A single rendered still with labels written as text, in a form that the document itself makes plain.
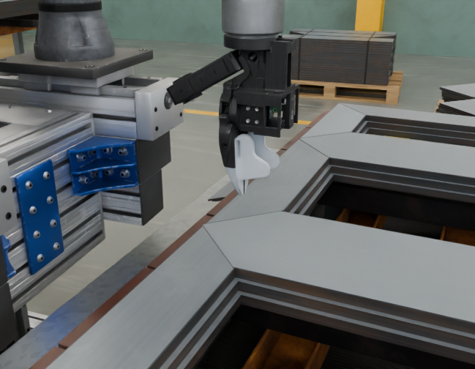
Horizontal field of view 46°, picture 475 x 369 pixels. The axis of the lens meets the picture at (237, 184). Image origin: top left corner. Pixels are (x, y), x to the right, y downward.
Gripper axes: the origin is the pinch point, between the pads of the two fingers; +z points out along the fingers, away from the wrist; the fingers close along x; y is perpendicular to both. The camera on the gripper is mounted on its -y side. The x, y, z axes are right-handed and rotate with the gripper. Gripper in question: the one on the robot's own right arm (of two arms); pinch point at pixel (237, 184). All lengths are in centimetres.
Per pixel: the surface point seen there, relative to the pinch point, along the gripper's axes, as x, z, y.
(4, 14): 242, 10, -287
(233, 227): 1.0, 7.2, -1.1
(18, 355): -17.4, 24.9, -27.1
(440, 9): 706, 36, -34
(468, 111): 85, 8, 26
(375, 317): -9.7, 9.1, 21.5
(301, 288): -9.0, 8.0, 12.5
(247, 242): -2.4, 7.2, 2.7
